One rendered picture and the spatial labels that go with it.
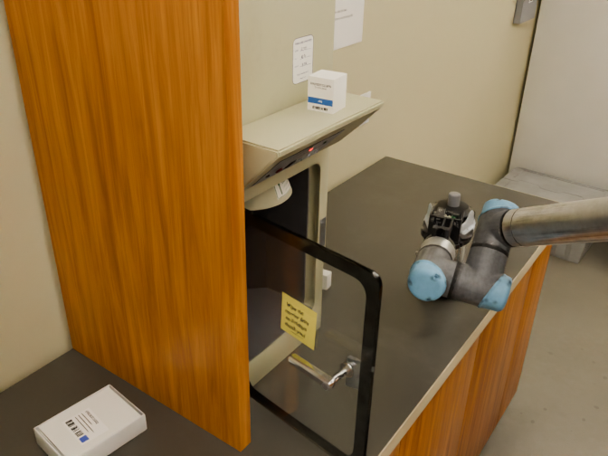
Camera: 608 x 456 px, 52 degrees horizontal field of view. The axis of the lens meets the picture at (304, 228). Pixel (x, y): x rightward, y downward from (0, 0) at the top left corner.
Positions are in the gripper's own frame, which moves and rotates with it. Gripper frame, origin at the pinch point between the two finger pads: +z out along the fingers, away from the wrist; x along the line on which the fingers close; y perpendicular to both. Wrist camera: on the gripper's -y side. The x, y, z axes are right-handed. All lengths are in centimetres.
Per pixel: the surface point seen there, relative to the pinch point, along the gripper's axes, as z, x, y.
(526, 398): 78, -34, -114
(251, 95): -49, 30, 40
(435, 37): 125, 28, 19
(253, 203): -44, 32, 18
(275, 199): -40, 29, 18
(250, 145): -59, 26, 35
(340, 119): -43, 16, 36
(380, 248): 15.4, 19.9, -20.5
